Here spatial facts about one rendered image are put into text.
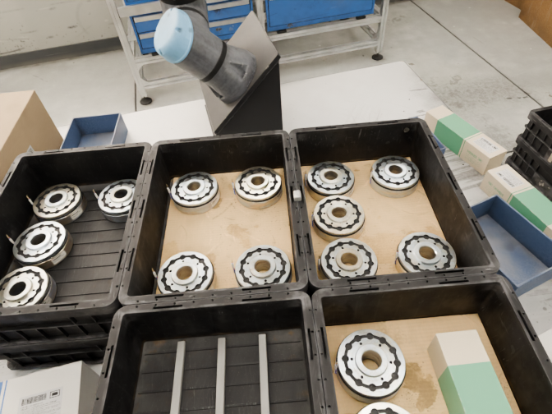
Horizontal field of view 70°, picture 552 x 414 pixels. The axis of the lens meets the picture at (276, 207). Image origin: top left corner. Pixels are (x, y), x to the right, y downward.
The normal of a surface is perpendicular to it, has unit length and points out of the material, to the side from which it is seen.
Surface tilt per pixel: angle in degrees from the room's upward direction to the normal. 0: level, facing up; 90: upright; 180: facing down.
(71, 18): 90
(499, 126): 0
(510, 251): 0
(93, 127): 90
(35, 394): 0
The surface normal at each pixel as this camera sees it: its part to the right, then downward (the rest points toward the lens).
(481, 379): -0.06, -0.66
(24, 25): 0.25, 0.72
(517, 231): -0.90, 0.36
